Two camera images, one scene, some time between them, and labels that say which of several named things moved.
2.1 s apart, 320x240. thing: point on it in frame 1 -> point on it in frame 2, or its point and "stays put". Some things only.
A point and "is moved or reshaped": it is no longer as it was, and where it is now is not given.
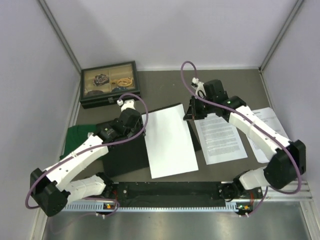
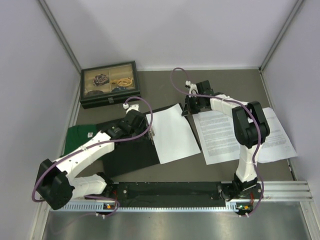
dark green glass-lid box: [102, 86] stays put
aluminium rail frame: [303, 193] stays put
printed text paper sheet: [219, 141] stays put
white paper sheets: [170, 147] is moved or reshaped
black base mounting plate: [168, 191] stays put
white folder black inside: [195, 139] -> [131, 153]
